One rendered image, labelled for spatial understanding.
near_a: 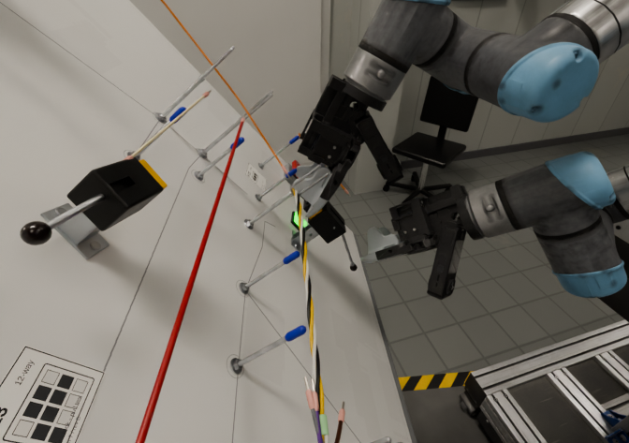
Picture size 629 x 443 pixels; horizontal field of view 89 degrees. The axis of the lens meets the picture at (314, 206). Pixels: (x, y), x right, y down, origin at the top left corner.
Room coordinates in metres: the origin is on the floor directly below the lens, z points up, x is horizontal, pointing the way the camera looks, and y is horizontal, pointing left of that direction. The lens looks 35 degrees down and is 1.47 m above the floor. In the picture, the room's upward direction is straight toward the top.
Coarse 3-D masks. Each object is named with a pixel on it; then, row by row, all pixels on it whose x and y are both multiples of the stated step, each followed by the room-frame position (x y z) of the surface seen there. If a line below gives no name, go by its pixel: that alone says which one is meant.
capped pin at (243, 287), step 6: (294, 252) 0.26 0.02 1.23; (288, 258) 0.26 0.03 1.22; (294, 258) 0.26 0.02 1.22; (282, 264) 0.26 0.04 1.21; (270, 270) 0.26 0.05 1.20; (258, 276) 0.26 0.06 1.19; (264, 276) 0.26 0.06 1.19; (252, 282) 0.26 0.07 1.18; (240, 288) 0.25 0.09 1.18; (246, 288) 0.25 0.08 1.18
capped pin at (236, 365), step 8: (296, 328) 0.17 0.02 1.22; (304, 328) 0.17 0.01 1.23; (288, 336) 0.17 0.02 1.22; (296, 336) 0.16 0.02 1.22; (272, 344) 0.17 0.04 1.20; (280, 344) 0.16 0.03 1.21; (256, 352) 0.16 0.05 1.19; (264, 352) 0.16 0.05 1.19; (232, 360) 0.17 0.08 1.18; (240, 360) 0.17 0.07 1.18; (248, 360) 0.16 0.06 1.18; (232, 368) 0.16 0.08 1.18; (240, 368) 0.16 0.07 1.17
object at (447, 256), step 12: (444, 228) 0.38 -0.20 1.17; (456, 228) 0.37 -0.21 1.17; (444, 240) 0.37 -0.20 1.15; (456, 240) 0.36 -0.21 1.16; (444, 252) 0.36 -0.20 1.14; (456, 252) 0.36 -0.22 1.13; (444, 264) 0.34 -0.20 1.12; (456, 264) 0.36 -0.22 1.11; (432, 276) 0.34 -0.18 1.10; (444, 276) 0.33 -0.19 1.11; (432, 288) 0.33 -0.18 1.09; (444, 288) 0.32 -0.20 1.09
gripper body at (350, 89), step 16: (336, 80) 0.45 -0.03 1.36; (336, 96) 0.45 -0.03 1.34; (352, 96) 0.44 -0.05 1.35; (368, 96) 0.43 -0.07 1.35; (320, 112) 0.46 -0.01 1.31; (336, 112) 0.45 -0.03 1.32; (352, 112) 0.45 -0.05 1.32; (304, 128) 0.49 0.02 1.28; (320, 128) 0.43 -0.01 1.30; (336, 128) 0.44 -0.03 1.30; (352, 128) 0.44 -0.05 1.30; (304, 144) 0.43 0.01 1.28; (320, 144) 0.43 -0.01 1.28; (336, 144) 0.43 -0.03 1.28; (352, 144) 0.43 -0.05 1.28; (320, 160) 0.42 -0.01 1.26; (336, 160) 0.42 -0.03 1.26; (352, 160) 0.42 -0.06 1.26
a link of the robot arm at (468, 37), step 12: (456, 24) 0.46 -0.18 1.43; (468, 24) 0.48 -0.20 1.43; (456, 36) 0.46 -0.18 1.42; (468, 36) 0.45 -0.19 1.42; (480, 36) 0.44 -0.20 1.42; (444, 48) 0.45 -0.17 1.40; (456, 48) 0.45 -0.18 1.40; (468, 48) 0.43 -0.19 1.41; (432, 60) 0.46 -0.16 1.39; (444, 60) 0.46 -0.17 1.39; (456, 60) 0.44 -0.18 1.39; (432, 72) 0.47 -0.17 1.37; (444, 72) 0.46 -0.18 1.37; (456, 72) 0.43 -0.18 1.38; (456, 84) 0.44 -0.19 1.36
